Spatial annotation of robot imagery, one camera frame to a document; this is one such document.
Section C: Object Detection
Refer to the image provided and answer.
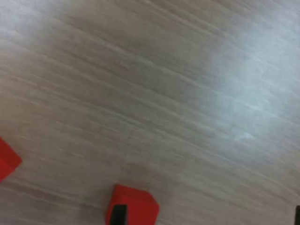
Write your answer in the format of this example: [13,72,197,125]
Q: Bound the red cube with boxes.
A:
[105,184,160,225]
[0,137,23,182]

